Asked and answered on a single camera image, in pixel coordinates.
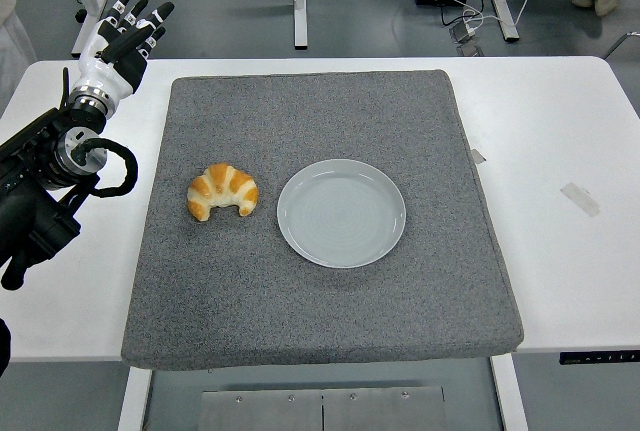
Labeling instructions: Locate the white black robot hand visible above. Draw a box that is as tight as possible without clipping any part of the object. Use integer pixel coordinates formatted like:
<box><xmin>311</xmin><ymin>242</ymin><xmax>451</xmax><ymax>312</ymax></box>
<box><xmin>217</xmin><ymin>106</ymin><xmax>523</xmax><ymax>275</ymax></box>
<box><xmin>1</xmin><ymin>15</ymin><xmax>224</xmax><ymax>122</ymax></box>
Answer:
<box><xmin>72</xmin><ymin>0</ymin><xmax>175</xmax><ymax>102</ymax></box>

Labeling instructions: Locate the golden croissant bread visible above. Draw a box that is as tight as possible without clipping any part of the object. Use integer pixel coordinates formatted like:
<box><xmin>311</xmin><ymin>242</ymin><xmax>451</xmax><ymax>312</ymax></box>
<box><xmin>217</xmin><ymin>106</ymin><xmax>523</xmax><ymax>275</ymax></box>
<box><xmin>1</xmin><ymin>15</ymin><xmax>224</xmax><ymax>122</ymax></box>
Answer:
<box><xmin>186</xmin><ymin>162</ymin><xmax>260</xmax><ymax>223</ymax></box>

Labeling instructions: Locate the pale grey round plate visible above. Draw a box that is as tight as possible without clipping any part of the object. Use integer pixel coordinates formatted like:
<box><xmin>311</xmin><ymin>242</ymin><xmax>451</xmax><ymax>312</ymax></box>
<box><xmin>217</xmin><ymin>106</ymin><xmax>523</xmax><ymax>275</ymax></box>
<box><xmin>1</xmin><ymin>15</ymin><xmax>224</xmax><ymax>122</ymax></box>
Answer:
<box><xmin>276</xmin><ymin>158</ymin><xmax>407</xmax><ymax>269</ymax></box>

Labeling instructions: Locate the grey metal plate with screws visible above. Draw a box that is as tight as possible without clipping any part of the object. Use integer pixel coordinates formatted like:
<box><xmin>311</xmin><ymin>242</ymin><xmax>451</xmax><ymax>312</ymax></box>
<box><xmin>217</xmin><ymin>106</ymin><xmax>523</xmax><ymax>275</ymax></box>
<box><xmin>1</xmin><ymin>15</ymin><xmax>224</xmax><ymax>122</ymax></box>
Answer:
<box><xmin>199</xmin><ymin>385</ymin><xmax>449</xmax><ymax>431</ymax></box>

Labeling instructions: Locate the person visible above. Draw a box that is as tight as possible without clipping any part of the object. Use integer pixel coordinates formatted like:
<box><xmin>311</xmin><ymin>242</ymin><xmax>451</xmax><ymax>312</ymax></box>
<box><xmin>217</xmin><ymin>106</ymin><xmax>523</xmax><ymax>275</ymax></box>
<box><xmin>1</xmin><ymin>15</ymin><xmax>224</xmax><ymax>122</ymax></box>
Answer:
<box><xmin>0</xmin><ymin>0</ymin><xmax>39</xmax><ymax>117</ymax></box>

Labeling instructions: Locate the grey fabric mat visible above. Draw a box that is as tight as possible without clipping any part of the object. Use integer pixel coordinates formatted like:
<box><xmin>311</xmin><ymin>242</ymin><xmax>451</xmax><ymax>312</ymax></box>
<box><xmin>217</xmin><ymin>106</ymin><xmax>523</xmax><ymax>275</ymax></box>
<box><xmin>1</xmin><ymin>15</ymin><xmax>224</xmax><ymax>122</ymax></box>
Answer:
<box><xmin>120</xmin><ymin>69</ymin><xmax>525</xmax><ymax>371</ymax></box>

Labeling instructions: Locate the grey foot pedal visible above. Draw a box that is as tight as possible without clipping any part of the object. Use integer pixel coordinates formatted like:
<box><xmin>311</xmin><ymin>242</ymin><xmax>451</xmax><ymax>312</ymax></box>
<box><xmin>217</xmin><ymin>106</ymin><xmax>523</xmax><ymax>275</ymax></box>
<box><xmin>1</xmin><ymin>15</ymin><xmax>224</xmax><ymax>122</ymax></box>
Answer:
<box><xmin>448</xmin><ymin>22</ymin><xmax>477</xmax><ymax>44</ymax></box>

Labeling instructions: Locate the clear tape strip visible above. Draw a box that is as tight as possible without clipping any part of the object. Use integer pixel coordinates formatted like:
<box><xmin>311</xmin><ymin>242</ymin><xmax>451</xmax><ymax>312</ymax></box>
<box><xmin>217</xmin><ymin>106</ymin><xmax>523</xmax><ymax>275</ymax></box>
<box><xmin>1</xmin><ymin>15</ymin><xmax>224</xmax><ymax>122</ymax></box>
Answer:
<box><xmin>559</xmin><ymin>182</ymin><xmax>602</xmax><ymax>218</ymax></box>

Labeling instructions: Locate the grey chair leg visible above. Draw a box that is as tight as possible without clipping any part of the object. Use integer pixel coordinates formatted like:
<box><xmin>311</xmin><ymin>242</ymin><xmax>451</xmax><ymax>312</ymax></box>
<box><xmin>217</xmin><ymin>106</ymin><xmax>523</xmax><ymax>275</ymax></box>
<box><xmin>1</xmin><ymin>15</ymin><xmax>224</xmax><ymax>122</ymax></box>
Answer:
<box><xmin>602</xmin><ymin>30</ymin><xmax>640</xmax><ymax>60</ymax></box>

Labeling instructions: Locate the black table control panel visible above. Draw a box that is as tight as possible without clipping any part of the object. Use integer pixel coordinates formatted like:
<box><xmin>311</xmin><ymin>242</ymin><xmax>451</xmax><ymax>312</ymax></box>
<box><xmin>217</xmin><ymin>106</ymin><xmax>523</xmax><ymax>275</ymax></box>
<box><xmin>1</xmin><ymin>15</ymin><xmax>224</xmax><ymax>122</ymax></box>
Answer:
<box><xmin>559</xmin><ymin>350</ymin><xmax>640</xmax><ymax>365</ymax></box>

